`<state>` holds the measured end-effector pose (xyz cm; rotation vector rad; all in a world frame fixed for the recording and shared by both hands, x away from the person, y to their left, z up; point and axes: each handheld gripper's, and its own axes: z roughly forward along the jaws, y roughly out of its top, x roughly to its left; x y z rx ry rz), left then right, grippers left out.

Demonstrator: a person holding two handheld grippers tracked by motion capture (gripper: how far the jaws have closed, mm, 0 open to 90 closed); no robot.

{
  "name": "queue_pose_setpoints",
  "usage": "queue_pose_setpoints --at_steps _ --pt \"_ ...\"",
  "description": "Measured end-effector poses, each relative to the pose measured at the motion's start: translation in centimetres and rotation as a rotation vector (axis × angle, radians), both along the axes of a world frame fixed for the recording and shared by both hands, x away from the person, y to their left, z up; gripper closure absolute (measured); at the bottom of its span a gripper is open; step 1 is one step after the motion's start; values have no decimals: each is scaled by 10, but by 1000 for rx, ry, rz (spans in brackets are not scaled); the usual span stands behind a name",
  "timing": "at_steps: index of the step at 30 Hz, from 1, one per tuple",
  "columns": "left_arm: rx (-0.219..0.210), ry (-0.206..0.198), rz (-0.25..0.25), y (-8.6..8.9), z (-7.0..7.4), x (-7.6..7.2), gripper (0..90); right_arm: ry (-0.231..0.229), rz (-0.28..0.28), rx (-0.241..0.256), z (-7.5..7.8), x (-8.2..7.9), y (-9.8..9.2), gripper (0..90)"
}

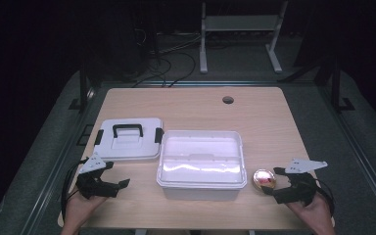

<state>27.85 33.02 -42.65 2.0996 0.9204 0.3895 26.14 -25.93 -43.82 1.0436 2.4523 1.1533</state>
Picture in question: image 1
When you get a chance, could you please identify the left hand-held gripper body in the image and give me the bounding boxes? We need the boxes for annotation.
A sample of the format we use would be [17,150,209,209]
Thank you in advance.
[74,152,119,201]

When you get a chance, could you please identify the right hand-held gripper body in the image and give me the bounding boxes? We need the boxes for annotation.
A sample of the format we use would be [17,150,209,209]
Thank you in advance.
[272,158,329,208]

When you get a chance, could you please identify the round gold tin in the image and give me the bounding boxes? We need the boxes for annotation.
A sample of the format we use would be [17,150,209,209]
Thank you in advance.
[252,168,278,193]

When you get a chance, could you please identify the white lid with black handle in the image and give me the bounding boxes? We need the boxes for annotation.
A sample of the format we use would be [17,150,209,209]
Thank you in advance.
[92,117,165,163]

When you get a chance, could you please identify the white plastic storage box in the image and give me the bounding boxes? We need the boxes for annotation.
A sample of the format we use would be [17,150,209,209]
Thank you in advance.
[156,129,249,202]

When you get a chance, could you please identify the person's right hand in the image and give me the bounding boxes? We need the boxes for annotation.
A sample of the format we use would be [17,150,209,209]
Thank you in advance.
[286,192,333,230]

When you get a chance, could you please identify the person's left hand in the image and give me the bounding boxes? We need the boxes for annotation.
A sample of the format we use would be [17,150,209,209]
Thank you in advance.
[62,190,110,230]

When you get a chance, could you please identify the black metal stand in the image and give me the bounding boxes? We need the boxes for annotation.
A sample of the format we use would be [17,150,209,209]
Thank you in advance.
[68,61,96,113]
[330,61,356,114]

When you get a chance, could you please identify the white metal stand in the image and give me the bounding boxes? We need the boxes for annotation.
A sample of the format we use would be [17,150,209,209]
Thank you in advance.
[199,0,289,74]

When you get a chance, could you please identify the left hand-held gripper cable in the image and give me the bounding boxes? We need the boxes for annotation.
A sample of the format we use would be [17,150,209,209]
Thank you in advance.
[60,158,90,223]

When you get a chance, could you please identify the hand-held gripper cable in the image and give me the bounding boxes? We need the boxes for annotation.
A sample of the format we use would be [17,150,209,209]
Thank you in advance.
[315,178,336,217]
[60,158,90,223]

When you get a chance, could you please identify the right hand-held gripper cable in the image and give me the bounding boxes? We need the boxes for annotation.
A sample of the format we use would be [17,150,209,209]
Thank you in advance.
[315,178,336,217]

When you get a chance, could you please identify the black floor cables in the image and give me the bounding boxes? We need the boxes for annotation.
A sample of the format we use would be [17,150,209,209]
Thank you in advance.
[130,28,201,88]

